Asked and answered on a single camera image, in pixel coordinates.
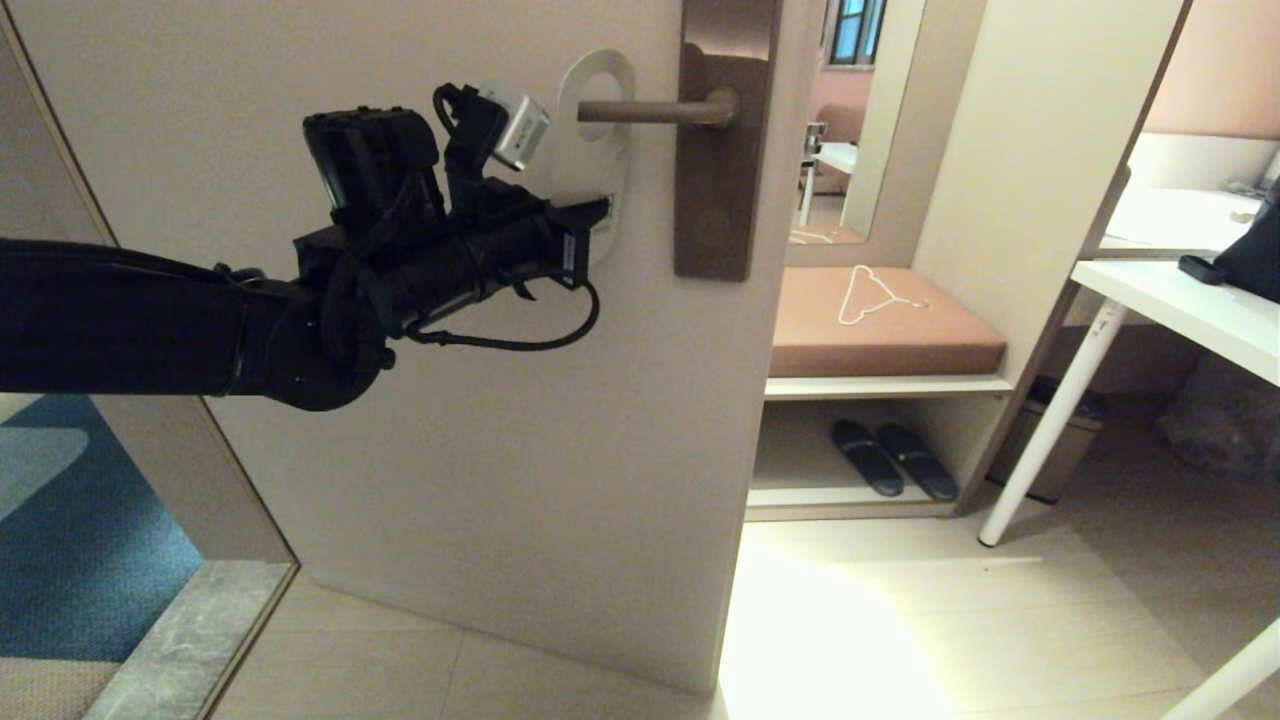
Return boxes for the tall wall mirror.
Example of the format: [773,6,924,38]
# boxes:
[785,0,928,271]

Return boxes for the cream wardrobe shelf unit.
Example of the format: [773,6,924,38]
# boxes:
[745,0,1193,523]

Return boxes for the beige trash bin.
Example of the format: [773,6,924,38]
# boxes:
[987,376,1109,506]

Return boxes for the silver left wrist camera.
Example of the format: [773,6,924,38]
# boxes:
[478,80,553,173]

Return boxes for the grey marble threshold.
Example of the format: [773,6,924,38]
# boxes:
[85,560,299,720]

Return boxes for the black bag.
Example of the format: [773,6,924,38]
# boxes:
[1212,178,1280,306]

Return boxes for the black left camera cable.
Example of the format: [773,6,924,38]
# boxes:
[405,280,601,353]

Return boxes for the white washbasin countertop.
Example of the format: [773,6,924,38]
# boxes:
[1095,133,1280,263]

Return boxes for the clear plastic bag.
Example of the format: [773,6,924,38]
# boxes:
[1158,365,1280,486]

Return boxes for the bronze door handle lever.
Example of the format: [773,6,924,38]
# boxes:
[578,88,742,129]

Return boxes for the white table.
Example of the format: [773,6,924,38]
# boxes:
[978,260,1280,720]

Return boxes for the beige wooden door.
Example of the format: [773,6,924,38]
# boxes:
[8,0,836,696]

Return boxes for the grey-blue do-not-disturb door sign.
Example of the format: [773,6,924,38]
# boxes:
[548,48,638,269]

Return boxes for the white wire clothes hanger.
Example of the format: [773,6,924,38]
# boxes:
[837,265,932,328]

